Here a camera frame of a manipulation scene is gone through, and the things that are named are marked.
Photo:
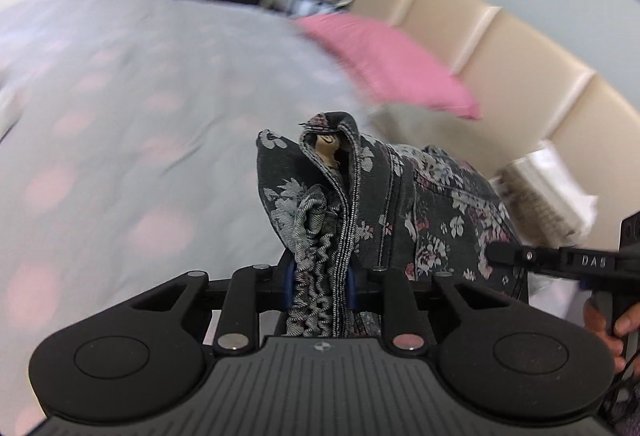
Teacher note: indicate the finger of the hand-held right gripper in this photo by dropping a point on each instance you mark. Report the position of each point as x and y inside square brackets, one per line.
[545, 258]

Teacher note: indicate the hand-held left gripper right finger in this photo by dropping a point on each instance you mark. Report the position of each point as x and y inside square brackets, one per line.
[351, 288]

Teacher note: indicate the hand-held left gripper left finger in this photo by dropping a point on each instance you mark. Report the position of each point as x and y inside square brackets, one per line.
[289, 288]

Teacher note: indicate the dark floral garment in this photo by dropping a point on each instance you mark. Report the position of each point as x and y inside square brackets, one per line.
[380, 196]

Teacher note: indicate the person's right hand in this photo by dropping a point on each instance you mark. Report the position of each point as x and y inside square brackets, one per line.
[597, 323]

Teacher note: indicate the white folded bedding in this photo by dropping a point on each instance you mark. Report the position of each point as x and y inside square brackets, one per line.
[555, 191]

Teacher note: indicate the beige padded headboard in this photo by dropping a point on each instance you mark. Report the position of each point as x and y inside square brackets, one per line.
[525, 66]

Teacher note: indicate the bed with pink-dotted sheet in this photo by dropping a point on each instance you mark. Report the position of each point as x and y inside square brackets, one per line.
[125, 141]

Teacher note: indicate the pink pillow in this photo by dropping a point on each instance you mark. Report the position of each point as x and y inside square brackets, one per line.
[390, 61]

